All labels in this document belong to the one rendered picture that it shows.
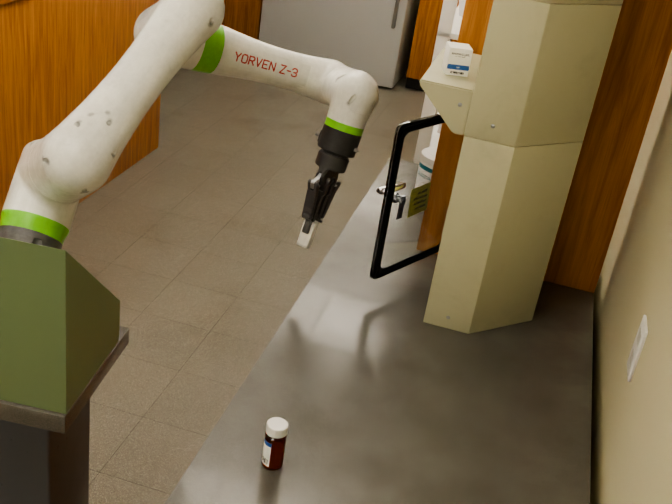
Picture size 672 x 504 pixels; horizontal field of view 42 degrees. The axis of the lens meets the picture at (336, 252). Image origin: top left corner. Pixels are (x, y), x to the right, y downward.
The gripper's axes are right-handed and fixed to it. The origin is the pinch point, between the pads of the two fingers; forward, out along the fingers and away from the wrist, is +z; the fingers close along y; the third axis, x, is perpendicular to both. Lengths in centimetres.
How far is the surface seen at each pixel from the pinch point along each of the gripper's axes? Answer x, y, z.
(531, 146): 42, -2, -38
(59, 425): -4, 65, 36
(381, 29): -207, -447, -53
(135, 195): -188, -185, 70
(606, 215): 56, -46, -26
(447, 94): 23.9, 8.0, -42.2
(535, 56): 38, 7, -55
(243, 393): 16.8, 39.5, 25.0
